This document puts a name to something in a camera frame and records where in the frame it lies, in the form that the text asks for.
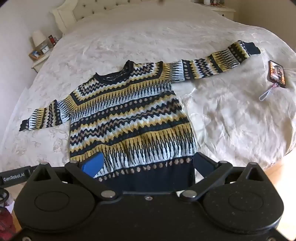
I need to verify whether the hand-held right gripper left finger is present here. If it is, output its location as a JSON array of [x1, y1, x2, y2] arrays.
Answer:
[[27, 152, 116, 201]]

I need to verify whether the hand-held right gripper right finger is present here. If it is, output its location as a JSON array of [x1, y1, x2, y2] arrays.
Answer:
[[180, 152, 271, 202]]

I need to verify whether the patterned knit sweater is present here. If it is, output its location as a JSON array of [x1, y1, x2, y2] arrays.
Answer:
[[19, 40, 261, 192]]

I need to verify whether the dark red cloth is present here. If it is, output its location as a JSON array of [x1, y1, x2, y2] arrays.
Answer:
[[0, 206, 17, 235]]

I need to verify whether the cream nightstand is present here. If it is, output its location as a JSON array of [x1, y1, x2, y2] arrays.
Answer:
[[203, 0, 237, 17], [29, 47, 56, 73]]

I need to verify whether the black smartphone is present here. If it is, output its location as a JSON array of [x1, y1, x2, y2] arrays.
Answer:
[[267, 60, 287, 89]]

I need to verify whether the cream floral bed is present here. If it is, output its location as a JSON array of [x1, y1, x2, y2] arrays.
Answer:
[[0, 0, 296, 176]]

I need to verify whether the white table lamp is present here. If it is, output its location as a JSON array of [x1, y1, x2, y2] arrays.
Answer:
[[31, 30, 49, 51]]

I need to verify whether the cream tufted headboard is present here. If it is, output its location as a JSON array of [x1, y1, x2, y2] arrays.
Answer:
[[52, 0, 162, 35]]

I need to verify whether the black cable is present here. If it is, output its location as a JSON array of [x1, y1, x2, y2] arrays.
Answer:
[[0, 188, 12, 205]]

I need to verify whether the lilac phone strap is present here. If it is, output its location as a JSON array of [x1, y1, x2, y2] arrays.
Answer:
[[259, 83, 278, 101]]

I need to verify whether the wooden picture frame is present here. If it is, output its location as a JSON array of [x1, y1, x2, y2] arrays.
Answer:
[[29, 50, 43, 61]]

